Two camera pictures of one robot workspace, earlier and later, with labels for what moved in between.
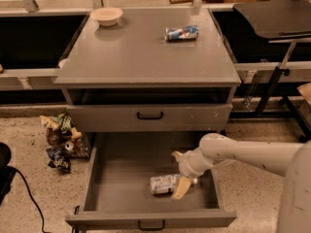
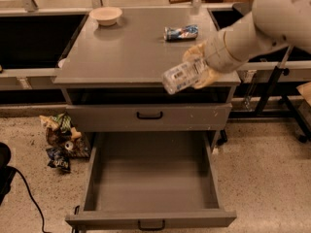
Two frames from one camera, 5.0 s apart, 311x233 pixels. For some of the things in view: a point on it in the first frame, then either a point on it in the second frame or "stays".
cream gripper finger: [183, 186] to [210, 76]
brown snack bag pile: [71, 142] stays
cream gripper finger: [177, 154] to [194, 52]
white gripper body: [187, 167] to [214, 54]
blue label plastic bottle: [163, 184] to [183, 76]
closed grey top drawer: [150, 117] stays
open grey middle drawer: [118, 191] stays
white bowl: [107, 16] stays
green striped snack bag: [65, 122] stays
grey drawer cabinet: [156, 71] stays
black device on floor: [6, 172] stays
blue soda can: [186, 33] stays
